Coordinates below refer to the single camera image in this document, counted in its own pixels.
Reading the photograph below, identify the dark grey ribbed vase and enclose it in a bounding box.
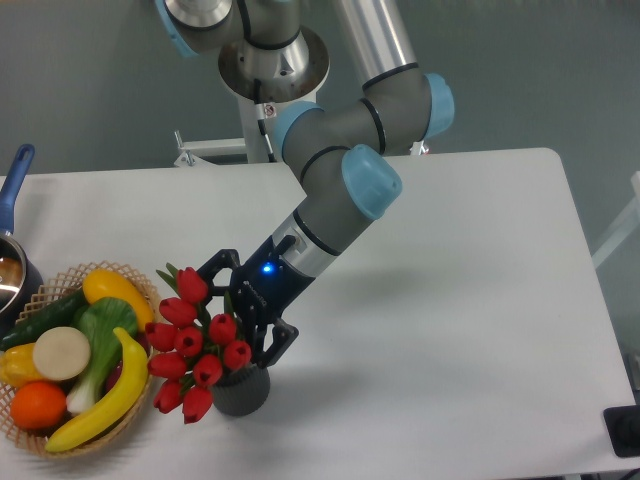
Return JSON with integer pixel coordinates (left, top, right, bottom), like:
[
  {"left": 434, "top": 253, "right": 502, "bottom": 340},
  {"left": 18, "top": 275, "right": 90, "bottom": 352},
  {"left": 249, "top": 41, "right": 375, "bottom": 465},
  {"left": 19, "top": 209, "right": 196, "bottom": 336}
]
[{"left": 212, "top": 365, "right": 271, "bottom": 417}]

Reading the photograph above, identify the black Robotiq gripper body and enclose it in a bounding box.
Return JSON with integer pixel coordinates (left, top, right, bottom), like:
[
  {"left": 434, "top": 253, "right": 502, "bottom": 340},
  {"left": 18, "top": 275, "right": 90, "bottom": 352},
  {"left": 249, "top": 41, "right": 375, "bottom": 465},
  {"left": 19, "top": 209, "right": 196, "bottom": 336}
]
[{"left": 229, "top": 234, "right": 314, "bottom": 333}]

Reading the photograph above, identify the blue handled saucepan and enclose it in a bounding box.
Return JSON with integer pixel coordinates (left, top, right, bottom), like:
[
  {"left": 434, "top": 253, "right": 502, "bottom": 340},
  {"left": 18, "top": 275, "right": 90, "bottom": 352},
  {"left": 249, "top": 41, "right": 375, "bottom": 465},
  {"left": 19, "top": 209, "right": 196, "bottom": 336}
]
[{"left": 1, "top": 144, "right": 43, "bottom": 336}]

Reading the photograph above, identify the woven wicker basket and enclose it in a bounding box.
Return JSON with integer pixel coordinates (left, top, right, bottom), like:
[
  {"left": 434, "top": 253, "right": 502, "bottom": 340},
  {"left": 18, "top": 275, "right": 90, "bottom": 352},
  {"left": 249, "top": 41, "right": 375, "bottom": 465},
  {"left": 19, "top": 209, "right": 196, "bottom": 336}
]
[{"left": 1, "top": 261, "right": 161, "bottom": 459}]

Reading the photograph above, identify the green cucumber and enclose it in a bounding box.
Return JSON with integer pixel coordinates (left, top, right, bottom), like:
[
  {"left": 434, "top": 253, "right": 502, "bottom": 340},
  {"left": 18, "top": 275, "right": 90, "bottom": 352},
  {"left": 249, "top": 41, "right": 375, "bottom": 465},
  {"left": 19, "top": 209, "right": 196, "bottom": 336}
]
[{"left": 1, "top": 290, "right": 88, "bottom": 352}]

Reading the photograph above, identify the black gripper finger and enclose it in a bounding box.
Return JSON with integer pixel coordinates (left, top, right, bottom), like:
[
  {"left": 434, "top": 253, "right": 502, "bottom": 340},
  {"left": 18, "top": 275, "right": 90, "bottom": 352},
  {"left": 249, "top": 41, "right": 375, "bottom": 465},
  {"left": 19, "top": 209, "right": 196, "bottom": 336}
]
[
  {"left": 197, "top": 249, "right": 244, "bottom": 300},
  {"left": 251, "top": 318, "right": 299, "bottom": 369}
]

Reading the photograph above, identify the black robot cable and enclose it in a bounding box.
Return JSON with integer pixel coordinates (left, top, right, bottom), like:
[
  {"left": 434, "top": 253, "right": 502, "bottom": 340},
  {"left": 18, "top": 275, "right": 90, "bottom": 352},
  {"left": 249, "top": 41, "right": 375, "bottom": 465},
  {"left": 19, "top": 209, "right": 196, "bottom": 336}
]
[{"left": 252, "top": 78, "right": 278, "bottom": 164}]

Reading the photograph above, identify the beige round disc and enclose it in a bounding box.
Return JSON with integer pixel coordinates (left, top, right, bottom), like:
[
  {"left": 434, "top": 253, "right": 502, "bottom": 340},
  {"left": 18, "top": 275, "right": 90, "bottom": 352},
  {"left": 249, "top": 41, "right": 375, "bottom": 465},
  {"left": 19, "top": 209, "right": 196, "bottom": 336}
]
[{"left": 32, "top": 327, "right": 91, "bottom": 381}]

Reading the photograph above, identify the black device at edge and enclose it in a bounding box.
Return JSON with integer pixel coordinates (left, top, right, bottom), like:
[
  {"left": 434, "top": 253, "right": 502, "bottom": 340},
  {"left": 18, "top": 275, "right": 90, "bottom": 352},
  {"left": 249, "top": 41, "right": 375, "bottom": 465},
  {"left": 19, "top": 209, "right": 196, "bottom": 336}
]
[{"left": 603, "top": 405, "right": 640, "bottom": 458}]

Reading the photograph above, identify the yellow bell pepper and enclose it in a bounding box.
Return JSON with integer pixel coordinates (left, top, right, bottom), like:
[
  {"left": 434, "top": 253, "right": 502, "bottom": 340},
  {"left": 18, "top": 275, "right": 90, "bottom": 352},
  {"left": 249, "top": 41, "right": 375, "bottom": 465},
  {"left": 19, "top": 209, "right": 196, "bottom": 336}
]
[{"left": 1, "top": 343, "right": 45, "bottom": 388}]

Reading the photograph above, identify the green bok choy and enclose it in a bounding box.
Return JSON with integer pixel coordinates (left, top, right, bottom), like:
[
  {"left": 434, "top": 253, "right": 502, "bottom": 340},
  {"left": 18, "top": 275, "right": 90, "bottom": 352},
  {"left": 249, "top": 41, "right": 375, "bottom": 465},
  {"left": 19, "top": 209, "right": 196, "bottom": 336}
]
[{"left": 67, "top": 297, "right": 137, "bottom": 416}]

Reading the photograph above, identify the yellow banana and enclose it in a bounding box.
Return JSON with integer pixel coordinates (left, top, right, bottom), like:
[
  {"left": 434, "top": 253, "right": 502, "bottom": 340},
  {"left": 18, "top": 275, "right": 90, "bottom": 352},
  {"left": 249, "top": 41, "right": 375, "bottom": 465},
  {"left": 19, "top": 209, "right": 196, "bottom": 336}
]
[{"left": 45, "top": 327, "right": 148, "bottom": 454}]

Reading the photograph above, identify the yellow squash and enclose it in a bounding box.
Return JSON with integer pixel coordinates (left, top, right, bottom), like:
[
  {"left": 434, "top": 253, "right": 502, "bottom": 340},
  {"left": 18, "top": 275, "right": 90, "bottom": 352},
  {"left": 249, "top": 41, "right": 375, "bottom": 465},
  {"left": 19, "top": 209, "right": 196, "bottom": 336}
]
[{"left": 82, "top": 269, "right": 154, "bottom": 332}]

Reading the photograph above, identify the red tulip bouquet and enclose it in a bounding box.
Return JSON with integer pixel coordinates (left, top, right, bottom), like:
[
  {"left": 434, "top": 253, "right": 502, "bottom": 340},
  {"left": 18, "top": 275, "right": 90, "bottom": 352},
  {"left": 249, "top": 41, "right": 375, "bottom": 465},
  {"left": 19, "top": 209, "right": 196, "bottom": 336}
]
[{"left": 145, "top": 263, "right": 253, "bottom": 424}]

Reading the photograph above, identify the white frame at right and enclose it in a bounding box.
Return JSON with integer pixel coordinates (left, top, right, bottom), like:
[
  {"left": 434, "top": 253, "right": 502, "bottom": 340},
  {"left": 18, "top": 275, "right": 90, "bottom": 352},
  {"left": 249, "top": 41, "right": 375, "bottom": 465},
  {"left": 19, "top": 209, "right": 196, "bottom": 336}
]
[{"left": 591, "top": 171, "right": 639, "bottom": 269}]

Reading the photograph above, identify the white table clamp bracket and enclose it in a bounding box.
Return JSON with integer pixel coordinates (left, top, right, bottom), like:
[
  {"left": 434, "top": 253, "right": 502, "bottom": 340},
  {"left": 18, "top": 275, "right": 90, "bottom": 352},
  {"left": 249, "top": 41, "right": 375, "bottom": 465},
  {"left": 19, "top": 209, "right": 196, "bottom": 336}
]
[{"left": 173, "top": 130, "right": 247, "bottom": 167}]

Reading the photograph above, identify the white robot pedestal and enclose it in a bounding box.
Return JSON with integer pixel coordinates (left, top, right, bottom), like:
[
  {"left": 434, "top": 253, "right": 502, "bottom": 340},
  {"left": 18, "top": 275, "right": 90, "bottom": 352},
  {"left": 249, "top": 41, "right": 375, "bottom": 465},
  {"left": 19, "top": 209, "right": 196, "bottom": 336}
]
[{"left": 219, "top": 56, "right": 330, "bottom": 163}]

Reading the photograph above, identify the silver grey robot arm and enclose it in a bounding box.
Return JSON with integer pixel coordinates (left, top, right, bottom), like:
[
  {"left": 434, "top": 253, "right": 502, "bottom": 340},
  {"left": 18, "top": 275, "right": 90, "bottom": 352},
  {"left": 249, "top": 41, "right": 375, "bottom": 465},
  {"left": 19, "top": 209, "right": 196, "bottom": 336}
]
[{"left": 155, "top": 1, "right": 455, "bottom": 368}]

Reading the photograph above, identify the orange fruit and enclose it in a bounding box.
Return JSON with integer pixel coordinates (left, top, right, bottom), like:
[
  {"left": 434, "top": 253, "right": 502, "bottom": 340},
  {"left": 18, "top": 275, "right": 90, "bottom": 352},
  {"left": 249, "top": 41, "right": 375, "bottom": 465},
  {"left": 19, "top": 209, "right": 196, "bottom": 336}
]
[{"left": 10, "top": 381, "right": 67, "bottom": 430}]

